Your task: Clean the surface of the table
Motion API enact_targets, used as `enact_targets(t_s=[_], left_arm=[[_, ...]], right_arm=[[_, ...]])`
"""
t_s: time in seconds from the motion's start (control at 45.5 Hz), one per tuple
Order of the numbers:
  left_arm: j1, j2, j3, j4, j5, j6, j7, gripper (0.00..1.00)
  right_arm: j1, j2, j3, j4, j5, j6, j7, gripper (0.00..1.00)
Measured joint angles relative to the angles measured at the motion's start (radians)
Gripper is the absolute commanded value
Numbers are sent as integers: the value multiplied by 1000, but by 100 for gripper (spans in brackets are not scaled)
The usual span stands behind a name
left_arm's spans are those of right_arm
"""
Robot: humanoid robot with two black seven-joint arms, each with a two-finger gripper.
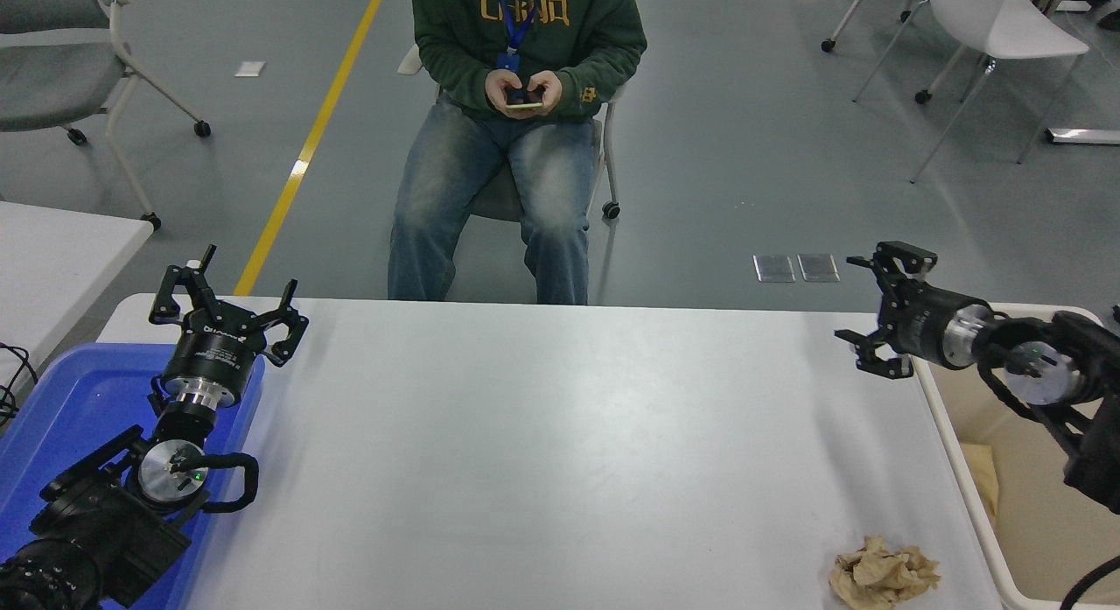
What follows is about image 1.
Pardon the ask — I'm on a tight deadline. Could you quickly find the person's right hand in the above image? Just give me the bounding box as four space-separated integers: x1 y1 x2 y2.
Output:
485 69 527 117

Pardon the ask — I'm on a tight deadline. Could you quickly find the silver metal floor bar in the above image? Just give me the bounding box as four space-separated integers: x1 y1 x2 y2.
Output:
1044 127 1120 145

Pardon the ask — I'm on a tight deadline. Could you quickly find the person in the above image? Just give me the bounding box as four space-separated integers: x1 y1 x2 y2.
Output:
388 0 648 305

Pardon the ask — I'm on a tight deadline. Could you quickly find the large pale plastic bin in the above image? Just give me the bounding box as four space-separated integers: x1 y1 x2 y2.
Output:
901 304 1120 610

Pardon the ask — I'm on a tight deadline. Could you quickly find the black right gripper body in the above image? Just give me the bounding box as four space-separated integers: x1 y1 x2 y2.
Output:
879 280 988 370

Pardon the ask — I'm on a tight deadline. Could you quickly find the white shell chair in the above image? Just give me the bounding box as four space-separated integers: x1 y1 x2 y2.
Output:
853 0 1091 184

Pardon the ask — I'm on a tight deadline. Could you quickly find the thin black cable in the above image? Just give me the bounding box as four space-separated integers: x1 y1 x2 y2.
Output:
0 341 40 431

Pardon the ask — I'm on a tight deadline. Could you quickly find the tan paper ball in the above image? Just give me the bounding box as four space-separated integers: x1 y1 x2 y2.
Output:
829 535 942 610

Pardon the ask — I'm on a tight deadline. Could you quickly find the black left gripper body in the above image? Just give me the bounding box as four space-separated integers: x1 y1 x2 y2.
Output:
164 311 266 392

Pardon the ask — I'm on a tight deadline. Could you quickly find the blue plastic tray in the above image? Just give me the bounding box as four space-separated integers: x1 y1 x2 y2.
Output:
0 342 268 610

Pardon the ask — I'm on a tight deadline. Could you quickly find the grey padded wheeled chair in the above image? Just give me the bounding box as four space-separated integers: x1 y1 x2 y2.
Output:
0 0 212 230

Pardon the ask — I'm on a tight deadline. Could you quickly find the chair with caster legs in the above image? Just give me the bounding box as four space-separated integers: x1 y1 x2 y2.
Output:
821 0 972 105

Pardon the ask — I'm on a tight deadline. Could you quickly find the white side table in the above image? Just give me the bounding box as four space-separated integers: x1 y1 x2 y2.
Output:
0 200 155 392

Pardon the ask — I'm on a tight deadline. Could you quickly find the blue lanyard with badge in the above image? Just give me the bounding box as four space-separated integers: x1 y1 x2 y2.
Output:
491 0 550 76

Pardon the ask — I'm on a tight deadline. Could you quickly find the person's left hand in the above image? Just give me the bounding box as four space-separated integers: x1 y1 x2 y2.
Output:
523 69 564 120

